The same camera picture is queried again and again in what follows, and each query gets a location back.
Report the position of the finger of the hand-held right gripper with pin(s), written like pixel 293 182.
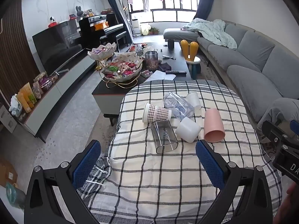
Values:
pixel 294 123
pixel 278 136

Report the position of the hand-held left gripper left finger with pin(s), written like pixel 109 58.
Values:
pixel 87 165

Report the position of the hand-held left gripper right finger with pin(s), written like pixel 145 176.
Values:
pixel 210 165

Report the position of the pink cup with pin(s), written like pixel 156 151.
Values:
pixel 213 126

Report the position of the white cup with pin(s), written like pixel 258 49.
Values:
pixel 186 129

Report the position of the clear square glass cup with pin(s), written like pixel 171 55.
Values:
pixel 163 135

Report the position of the small translucent plastic cup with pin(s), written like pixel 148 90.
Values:
pixel 193 99

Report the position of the brown checked paper cup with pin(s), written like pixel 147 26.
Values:
pixel 158 113

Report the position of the black cup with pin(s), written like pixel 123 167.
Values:
pixel 171 43

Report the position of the person's right hand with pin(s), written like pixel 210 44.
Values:
pixel 291 203

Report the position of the dark grey checked cloth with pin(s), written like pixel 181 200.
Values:
pixel 97 173

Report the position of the clear plastic bottle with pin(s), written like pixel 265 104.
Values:
pixel 177 105

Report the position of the grey sofa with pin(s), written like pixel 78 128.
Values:
pixel 250 60

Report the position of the teal plastic bag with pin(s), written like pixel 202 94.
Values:
pixel 15 196

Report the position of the cardboard box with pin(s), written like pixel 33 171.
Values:
pixel 8 175

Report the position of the grey television cabinet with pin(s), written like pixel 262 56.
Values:
pixel 70 84

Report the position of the row of snack packets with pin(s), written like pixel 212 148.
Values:
pixel 35 91

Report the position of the white crumpled cloth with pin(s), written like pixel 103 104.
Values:
pixel 15 105

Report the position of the slim grey remote control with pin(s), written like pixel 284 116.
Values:
pixel 62 71

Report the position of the black remote control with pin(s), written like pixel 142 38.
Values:
pixel 176 72

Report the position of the tiered white snack bowl stand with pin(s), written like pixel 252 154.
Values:
pixel 121 71

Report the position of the white paper sheets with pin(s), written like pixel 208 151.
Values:
pixel 163 75

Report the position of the dark purple pouch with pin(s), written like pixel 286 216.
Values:
pixel 167 66

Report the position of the dark coffee table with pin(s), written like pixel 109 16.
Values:
pixel 177 61

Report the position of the yellow rabbit-ear stool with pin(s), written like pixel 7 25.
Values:
pixel 190 51

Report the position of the small silver tool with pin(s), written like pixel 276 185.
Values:
pixel 168 57

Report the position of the glass jar of nuts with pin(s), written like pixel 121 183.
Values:
pixel 151 61

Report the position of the light blue blanket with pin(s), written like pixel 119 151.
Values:
pixel 212 31

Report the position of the black flat television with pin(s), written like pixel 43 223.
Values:
pixel 56 44

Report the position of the pile of snack packets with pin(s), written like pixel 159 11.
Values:
pixel 137 47

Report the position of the black piano bench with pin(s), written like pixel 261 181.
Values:
pixel 116 37

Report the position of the black upright piano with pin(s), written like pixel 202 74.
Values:
pixel 93 32

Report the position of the orange paper bag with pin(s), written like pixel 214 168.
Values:
pixel 102 26

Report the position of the red box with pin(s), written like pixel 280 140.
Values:
pixel 52 25

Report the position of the potted green plant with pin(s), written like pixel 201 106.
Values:
pixel 154 30

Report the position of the grey rabbit figure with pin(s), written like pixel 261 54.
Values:
pixel 79 12

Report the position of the red cushion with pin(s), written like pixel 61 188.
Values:
pixel 107 11

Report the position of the black framed window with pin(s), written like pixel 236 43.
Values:
pixel 168 15

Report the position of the white hanging shirt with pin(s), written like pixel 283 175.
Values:
pixel 145 3

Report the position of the white wall box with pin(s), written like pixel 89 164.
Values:
pixel 7 119

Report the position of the red photo frame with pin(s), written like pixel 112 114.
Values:
pixel 72 16

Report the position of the white security camera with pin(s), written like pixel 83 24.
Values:
pixel 53 19

